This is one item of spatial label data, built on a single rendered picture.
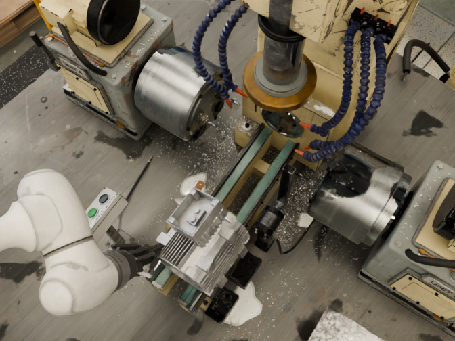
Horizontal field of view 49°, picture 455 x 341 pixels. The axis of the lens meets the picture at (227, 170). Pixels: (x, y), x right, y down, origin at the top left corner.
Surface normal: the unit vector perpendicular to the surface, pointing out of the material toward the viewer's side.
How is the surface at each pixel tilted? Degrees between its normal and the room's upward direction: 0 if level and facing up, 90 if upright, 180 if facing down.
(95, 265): 63
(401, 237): 0
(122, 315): 0
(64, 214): 34
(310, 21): 90
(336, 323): 0
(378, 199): 17
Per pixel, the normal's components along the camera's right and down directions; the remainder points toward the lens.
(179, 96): -0.29, 0.02
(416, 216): -0.03, -0.39
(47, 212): 0.45, -0.31
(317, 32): -0.55, 0.77
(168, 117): -0.52, 0.54
